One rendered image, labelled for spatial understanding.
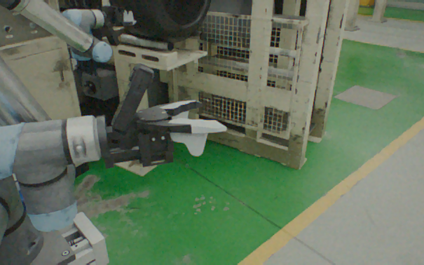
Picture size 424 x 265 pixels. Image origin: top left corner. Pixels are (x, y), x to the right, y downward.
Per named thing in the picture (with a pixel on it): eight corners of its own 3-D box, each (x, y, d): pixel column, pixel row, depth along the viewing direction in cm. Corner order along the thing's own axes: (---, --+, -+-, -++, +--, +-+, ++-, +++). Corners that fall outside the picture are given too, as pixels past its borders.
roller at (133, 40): (125, 36, 186) (122, 43, 186) (120, 31, 182) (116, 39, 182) (175, 45, 169) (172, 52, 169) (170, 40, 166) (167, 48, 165)
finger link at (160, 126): (199, 128, 56) (153, 124, 58) (198, 118, 55) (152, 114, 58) (188, 138, 52) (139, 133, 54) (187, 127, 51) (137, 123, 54)
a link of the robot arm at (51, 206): (81, 191, 68) (70, 144, 63) (78, 230, 58) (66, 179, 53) (38, 199, 66) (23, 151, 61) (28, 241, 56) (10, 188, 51)
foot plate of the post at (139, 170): (113, 164, 236) (113, 159, 234) (140, 147, 256) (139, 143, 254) (141, 176, 223) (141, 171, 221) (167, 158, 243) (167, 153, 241)
